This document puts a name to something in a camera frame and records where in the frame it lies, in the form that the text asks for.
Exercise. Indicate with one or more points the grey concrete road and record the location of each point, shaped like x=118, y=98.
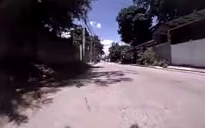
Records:
x=133, y=96

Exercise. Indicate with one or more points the tall dark trees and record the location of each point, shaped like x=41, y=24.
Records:
x=135, y=23

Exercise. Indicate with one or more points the distant green trees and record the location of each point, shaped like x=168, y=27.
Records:
x=118, y=53

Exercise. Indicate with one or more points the grey utility pole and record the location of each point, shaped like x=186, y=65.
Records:
x=91, y=50
x=84, y=43

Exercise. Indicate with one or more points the building with white wall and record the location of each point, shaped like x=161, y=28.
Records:
x=193, y=51

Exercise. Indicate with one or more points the pale concrete sidewalk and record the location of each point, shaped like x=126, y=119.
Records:
x=190, y=69

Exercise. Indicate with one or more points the dark overhanging trees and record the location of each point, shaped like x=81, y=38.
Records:
x=30, y=16

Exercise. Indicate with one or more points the shaded grey wall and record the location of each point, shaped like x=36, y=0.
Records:
x=56, y=50

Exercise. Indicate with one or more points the robot's own part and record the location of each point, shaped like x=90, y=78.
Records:
x=134, y=126

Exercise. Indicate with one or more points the green bush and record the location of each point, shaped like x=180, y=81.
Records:
x=151, y=58

